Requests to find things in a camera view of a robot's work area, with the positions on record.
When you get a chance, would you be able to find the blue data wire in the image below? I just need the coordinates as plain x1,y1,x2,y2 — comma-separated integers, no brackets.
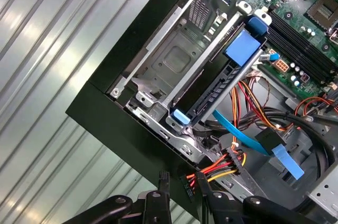
212,52,305,182

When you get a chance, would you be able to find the beige board connector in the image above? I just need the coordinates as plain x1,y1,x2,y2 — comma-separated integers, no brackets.
274,59,290,73

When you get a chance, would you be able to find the black open PC case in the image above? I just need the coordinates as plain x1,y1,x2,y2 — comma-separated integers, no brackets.
65,0,338,224

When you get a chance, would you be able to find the grey metal disk bay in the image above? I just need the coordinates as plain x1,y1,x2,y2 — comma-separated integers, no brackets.
105,0,273,161

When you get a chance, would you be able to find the red orange yellow power wire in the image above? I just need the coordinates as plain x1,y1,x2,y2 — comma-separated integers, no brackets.
180,81,267,204

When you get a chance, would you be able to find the hard disk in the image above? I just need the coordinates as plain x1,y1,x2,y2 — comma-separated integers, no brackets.
168,15,273,129

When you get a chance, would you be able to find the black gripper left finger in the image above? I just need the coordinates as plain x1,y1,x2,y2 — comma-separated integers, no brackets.
62,171,173,224

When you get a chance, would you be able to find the black RAM slot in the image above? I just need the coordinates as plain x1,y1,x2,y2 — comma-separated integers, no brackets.
269,19,338,70
268,25,336,76
265,32,330,81
271,12,338,63

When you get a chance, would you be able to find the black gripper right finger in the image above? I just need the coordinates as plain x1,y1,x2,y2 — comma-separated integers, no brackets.
195,171,319,224

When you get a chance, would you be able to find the CPU socket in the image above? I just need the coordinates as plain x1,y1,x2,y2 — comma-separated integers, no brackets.
303,0,338,29

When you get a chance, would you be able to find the thick black cable bundle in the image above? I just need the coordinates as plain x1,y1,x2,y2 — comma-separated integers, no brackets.
195,106,338,214

